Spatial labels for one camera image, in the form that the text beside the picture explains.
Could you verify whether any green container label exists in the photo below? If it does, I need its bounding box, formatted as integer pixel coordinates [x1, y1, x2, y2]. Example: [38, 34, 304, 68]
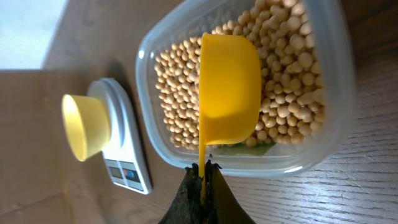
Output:
[207, 142, 275, 156]

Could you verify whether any pale yellow bowl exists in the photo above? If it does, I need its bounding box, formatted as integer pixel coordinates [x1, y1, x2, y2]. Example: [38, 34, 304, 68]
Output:
[62, 94, 111, 162]

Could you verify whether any yellow measuring scoop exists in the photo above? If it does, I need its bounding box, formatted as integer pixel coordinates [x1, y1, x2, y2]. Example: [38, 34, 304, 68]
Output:
[197, 32, 262, 206]

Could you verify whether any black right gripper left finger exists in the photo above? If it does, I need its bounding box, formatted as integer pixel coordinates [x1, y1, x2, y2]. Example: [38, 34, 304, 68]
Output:
[159, 163, 204, 224]

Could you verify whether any white digital kitchen scale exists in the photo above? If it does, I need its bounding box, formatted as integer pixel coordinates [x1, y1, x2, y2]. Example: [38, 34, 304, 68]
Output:
[88, 78, 152, 195]

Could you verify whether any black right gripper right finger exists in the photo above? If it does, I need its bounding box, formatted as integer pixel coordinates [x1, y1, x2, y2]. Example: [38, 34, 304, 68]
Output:
[205, 160, 255, 224]

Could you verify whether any soybeans pile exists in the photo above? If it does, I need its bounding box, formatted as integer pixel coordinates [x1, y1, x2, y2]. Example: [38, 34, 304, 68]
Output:
[154, 0, 325, 150]

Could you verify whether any clear plastic container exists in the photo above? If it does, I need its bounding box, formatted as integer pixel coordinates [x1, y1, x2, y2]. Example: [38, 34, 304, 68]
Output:
[134, 0, 357, 179]

